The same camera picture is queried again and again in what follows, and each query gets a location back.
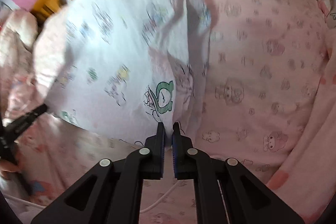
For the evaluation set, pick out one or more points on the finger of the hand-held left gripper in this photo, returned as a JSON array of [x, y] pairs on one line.
[[26, 121]]

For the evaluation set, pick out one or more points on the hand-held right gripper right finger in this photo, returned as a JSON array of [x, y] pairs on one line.
[[177, 145]]

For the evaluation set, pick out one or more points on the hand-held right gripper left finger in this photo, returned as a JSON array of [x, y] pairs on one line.
[[160, 145]]

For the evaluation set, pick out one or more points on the white cartoon print pants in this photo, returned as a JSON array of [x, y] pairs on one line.
[[118, 43]]

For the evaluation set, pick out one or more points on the person's left hand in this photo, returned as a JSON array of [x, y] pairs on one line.
[[8, 169]]

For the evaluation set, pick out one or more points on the pink printed fleece blanket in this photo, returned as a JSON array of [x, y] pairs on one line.
[[15, 56]]

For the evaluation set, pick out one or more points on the pink printed bed sheet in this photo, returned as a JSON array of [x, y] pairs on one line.
[[262, 69]]

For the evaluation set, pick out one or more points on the pink spotted fleece blanket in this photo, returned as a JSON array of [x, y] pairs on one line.
[[315, 148]]

